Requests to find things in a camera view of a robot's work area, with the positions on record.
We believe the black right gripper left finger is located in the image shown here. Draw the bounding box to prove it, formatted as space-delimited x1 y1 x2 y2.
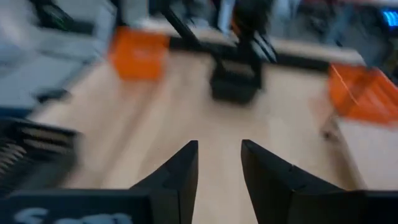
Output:
129 139 200 224

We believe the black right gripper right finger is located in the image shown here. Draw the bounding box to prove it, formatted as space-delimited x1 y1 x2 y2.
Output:
240 139 351 224

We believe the orange slotted plastic basket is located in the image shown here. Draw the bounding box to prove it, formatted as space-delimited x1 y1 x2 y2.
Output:
326 63 398 126
108 26 171 82

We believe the black slotted plastic basket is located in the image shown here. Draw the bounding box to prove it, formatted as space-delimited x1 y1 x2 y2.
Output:
0 117 82 195

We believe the black device with green light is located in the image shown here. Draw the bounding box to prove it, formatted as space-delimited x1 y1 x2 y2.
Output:
30 0 96 35

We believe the computer monitor with blue screen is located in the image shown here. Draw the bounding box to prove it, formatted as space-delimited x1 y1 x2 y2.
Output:
381 8 398 29

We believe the black diagonal frame strut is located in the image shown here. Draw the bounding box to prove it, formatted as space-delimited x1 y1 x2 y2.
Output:
155 0 205 52

